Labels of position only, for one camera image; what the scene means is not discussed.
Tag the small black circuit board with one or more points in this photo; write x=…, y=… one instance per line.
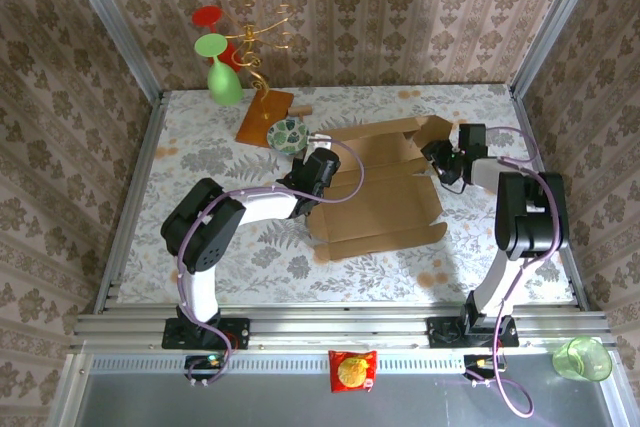
x=205, y=364
x=480, y=364

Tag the brown cardboard paper box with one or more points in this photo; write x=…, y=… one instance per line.
x=380, y=207

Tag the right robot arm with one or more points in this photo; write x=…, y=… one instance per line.
x=530, y=217

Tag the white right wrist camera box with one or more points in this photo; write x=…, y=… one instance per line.
x=455, y=137

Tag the green plastic wine glass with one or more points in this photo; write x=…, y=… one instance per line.
x=222, y=84

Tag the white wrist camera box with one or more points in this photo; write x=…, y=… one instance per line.
x=320, y=143
x=455, y=137

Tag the red snack packet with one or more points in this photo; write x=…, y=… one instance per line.
x=352, y=371

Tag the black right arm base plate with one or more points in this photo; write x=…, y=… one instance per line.
x=440, y=332

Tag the aluminium frame rail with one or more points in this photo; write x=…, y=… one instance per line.
x=340, y=327

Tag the red plastic wine glass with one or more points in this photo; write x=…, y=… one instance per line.
x=207, y=16

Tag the floral printed table cover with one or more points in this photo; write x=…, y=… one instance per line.
x=350, y=282

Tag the aluminium frame post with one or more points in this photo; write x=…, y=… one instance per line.
x=110, y=22
x=555, y=22

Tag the aluminium table side rail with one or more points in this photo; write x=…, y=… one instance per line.
x=575, y=267
x=142, y=167

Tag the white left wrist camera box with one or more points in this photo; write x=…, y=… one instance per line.
x=320, y=143

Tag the leaf pattern ceramic bowl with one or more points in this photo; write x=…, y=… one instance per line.
x=287, y=136

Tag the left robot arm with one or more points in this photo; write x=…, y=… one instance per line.
x=210, y=227

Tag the green transparent plastic cup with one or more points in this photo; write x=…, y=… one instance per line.
x=582, y=359

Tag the small wooden mallet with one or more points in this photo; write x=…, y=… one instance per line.
x=301, y=111

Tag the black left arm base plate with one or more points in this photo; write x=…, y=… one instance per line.
x=240, y=332

